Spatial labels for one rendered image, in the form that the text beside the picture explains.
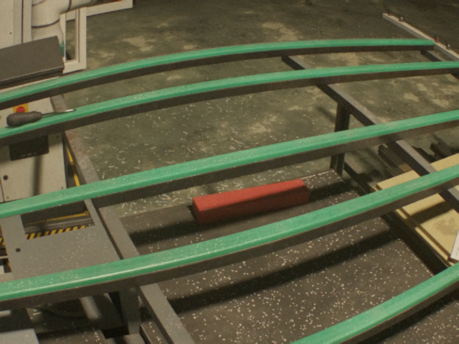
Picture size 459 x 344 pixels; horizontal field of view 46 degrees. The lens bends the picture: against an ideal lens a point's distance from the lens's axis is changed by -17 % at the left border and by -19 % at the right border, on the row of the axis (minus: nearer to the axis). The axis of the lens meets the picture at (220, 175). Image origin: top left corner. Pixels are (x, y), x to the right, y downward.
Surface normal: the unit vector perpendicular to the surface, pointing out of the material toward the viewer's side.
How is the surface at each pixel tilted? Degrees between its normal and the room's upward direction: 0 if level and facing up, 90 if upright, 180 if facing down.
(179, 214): 0
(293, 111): 0
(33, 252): 0
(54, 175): 90
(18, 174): 90
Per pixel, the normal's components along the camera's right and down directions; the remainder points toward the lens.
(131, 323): 0.43, 0.51
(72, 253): 0.04, -0.84
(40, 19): 0.08, 0.55
